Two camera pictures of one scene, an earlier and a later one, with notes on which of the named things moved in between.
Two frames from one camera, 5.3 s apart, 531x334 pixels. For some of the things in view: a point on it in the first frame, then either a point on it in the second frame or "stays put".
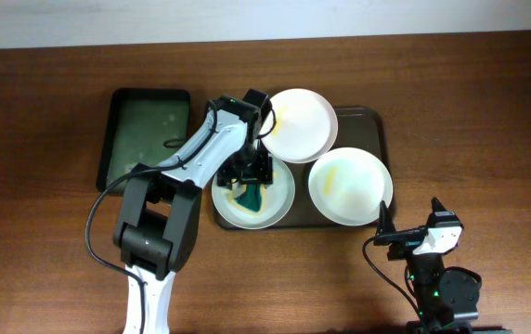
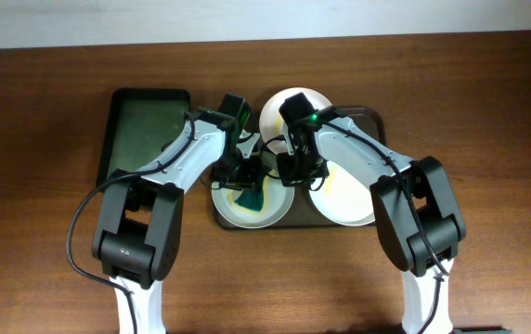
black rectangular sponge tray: [142, 124] stays put
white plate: [347, 186] stays put
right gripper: [385, 235] → [290, 178]
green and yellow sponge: [249, 199] stays put
